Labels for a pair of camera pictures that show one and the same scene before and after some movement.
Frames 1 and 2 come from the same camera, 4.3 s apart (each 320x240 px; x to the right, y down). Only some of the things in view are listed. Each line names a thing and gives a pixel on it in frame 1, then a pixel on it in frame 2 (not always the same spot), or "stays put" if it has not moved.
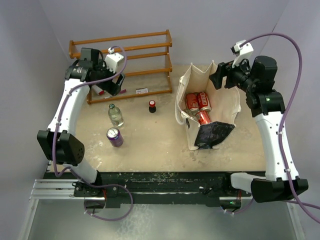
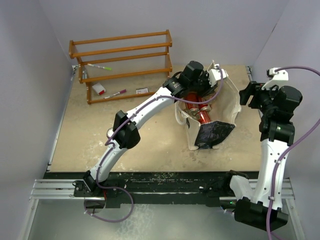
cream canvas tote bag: (225, 105) stays put
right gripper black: (223, 70) to (254, 88)
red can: (203, 116) stays put
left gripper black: (112, 88) to (208, 89)
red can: (203, 101) stays put
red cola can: (192, 102) stays put
